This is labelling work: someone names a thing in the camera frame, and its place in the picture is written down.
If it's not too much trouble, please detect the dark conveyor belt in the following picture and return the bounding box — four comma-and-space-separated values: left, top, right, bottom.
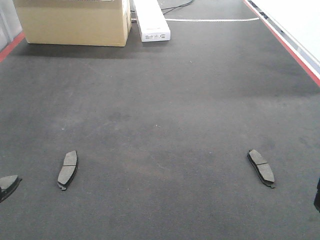
0, 0, 320, 240

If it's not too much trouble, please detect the cardboard box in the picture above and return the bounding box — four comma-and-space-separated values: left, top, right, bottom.
13, 0, 132, 47

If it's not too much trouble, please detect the red conveyor side rail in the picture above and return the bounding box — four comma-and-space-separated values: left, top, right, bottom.
243, 0, 320, 86

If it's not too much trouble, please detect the brake pad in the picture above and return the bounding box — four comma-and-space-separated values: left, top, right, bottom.
57, 150, 78, 191
0, 175, 22, 202
313, 179, 320, 212
247, 149, 275, 189

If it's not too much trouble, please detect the long white carton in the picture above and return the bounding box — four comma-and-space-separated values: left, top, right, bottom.
133, 0, 171, 43

